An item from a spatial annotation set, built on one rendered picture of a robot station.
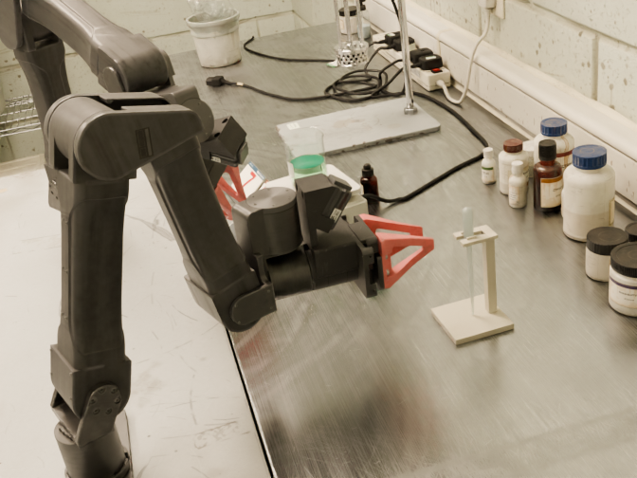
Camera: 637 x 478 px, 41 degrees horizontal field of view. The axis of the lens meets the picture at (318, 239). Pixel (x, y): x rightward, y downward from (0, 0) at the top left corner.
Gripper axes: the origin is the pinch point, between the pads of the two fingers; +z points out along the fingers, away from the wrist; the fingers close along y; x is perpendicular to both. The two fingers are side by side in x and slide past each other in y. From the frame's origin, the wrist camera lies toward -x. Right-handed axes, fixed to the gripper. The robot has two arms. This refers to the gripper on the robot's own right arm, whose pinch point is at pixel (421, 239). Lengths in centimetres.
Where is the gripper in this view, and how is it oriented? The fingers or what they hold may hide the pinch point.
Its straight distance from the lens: 104.8
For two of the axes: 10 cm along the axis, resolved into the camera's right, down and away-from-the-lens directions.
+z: 9.5, -2.3, 2.0
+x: 1.1, 8.8, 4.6
